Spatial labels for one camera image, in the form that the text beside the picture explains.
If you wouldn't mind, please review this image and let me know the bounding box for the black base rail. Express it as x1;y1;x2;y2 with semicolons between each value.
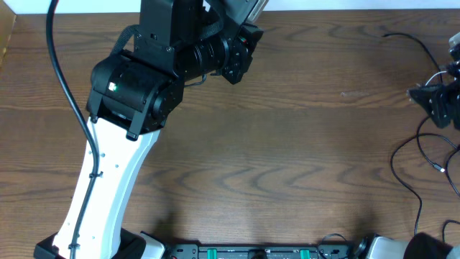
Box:
162;240;356;259

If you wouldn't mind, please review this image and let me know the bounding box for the black USB cable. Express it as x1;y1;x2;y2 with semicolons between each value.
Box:
382;32;460;173
390;132;460;245

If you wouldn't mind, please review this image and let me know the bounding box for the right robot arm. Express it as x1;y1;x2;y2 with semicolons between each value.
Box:
349;59;459;259

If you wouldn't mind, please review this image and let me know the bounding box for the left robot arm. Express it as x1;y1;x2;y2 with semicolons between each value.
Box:
34;0;266;258

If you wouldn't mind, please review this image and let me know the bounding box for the wooden side board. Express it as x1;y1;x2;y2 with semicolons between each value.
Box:
0;0;17;65

